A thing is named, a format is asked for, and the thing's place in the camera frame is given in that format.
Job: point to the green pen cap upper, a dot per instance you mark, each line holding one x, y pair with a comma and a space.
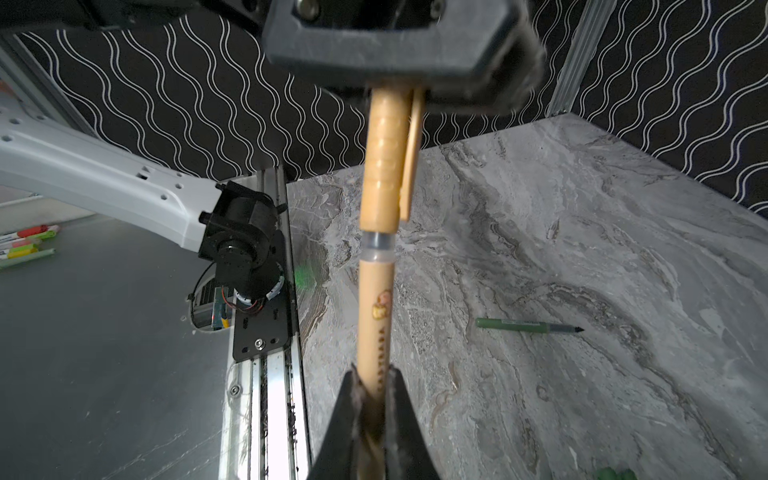
608, 473

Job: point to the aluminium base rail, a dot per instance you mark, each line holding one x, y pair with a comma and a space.
265, 428

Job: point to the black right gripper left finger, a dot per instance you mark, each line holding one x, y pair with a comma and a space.
339, 452

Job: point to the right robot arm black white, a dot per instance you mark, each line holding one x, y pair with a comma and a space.
244, 233

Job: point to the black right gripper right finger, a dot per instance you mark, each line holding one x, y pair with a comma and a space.
405, 450

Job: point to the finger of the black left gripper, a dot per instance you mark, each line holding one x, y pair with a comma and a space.
471, 57

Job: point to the aluminium corner frame post right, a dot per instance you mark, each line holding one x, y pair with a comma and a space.
583, 47

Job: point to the green pen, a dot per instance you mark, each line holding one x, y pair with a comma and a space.
527, 327

